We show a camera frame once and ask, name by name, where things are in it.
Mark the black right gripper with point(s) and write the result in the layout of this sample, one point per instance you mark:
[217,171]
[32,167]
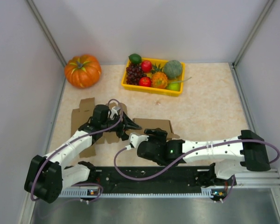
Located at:
[157,133]

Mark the red apple front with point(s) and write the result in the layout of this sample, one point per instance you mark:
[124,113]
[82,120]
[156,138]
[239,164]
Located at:
[145,82]

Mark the green netted melon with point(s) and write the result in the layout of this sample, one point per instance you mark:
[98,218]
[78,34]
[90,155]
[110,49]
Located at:
[173,69]

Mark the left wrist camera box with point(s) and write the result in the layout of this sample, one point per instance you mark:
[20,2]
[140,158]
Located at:
[115,111]

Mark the aluminium frame post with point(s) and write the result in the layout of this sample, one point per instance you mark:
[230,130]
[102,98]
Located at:
[254,31]
[35,12]

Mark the brown cardboard box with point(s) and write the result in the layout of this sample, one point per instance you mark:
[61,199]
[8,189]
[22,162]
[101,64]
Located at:
[162,124]

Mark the orange pumpkin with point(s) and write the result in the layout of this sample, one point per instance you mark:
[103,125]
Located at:
[83,71]

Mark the red apple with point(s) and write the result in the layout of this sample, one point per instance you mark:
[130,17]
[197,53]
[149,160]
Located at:
[145,82]
[146,66]

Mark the red apple rear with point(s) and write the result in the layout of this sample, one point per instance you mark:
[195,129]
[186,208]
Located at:
[146,66]

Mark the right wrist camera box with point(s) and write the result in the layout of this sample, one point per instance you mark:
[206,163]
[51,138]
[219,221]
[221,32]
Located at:
[135,139]

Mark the aluminium frame post left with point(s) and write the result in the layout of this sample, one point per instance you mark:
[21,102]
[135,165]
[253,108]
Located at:
[35,12]

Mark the dark green lime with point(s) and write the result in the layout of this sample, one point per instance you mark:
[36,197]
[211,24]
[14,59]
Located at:
[135,58]

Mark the aluminium frame post right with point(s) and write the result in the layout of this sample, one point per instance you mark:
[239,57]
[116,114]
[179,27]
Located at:
[254,31]

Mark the white slotted cable duct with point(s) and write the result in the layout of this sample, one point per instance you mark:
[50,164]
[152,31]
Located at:
[92,192]

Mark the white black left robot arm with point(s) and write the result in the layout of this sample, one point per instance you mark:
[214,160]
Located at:
[50,174]

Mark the yellow plastic fruit tray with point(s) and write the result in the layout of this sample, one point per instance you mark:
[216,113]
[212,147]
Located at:
[152,89]

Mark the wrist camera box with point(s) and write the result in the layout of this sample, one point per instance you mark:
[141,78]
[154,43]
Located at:
[115,111]
[135,139]

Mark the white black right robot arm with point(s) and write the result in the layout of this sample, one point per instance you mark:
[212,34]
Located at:
[234,155]

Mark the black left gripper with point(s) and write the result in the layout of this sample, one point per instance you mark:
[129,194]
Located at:
[126,124]

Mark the purple grape bunch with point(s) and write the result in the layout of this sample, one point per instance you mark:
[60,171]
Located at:
[134,74]

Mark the light green apple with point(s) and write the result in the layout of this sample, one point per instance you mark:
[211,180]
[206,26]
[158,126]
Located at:
[176,85]

